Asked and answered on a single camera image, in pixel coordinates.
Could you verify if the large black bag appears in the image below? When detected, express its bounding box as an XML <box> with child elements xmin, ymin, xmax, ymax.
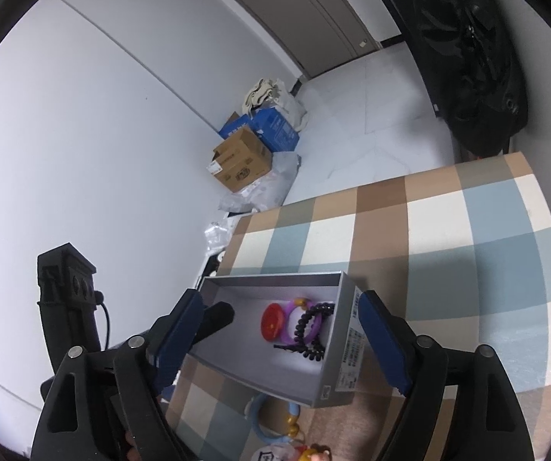
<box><xmin>376</xmin><ymin>0</ymin><xmax>531</xmax><ymax>159</ymax></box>

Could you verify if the brown cardboard box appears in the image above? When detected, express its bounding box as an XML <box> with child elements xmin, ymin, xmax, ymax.
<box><xmin>206</xmin><ymin>128</ymin><xmax>274</xmax><ymax>193</ymax></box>

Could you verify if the black beaded bracelet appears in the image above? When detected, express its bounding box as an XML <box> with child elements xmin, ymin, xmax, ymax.
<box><xmin>293</xmin><ymin>302</ymin><xmax>336</xmax><ymax>362</ymax></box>

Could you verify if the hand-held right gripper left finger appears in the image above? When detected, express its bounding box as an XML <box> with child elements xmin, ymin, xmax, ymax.
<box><xmin>30</xmin><ymin>288</ymin><xmax>206</xmax><ymax>461</ymax></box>

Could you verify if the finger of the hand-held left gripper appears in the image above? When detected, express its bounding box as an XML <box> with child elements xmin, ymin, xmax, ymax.
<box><xmin>191</xmin><ymin>301</ymin><xmax>236</xmax><ymax>347</ymax></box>

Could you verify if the black cable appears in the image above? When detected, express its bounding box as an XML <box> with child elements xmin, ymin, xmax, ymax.
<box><xmin>93</xmin><ymin>290</ymin><xmax>113</xmax><ymax>350</ymax></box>

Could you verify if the blue ring bracelet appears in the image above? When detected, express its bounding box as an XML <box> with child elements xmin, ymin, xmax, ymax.
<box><xmin>245</xmin><ymin>394</ymin><xmax>302</xmax><ymax>445</ymax></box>

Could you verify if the clear plastic wrapping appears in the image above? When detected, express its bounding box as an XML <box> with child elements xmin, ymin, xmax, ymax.
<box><xmin>203</xmin><ymin>216</ymin><xmax>238</xmax><ymax>256</ymax></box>
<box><xmin>216</xmin><ymin>151</ymin><xmax>303</xmax><ymax>214</ymax></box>

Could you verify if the small pig figure charm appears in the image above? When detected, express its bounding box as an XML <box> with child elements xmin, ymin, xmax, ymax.
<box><xmin>299</xmin><ymin>444</ymin><xmax>334</xmax><ymax>461</ymax></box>

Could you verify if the checkered tablecloth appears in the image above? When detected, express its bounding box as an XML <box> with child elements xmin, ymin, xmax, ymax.
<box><xmin>167</xmin><ymin>151</ymin><xmax>551</xmax><ymax>461</ymax></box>

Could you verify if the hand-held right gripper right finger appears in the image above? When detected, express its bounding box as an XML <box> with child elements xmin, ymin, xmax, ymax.
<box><xmin>358</xmin><ymin>290</ymin><xmax>536</xmax><ymax>461</ymax></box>

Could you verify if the beige cloth bag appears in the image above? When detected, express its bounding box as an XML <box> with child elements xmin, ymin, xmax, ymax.
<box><xmin>241</xmin><ymin>77</ymin><xmax>286</xmax><ymax>117</ymax></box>

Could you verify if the grey cardboard box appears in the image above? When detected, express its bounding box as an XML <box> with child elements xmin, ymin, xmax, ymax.
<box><xmin>186</xmin><ymin>271</ymin><xmax>370</xmax><ymax>409</ymax></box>

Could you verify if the large blue box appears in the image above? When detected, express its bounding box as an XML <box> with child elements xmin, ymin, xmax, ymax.
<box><xmin>249</xmin><ymin>106</ymin><xmax>300</xmax><ymax>153</ymax></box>

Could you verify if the small blue box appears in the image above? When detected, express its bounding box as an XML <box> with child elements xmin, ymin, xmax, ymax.
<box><xmin>218</xmin><ymin>112</ymin><xmax>255</xmax><ymax>141</ymax></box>

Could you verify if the grey door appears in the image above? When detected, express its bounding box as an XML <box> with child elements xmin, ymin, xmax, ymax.
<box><xmin>193</xmin><ymin>0</ymin><xmax>383</xmax><ymax>80</ymax></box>

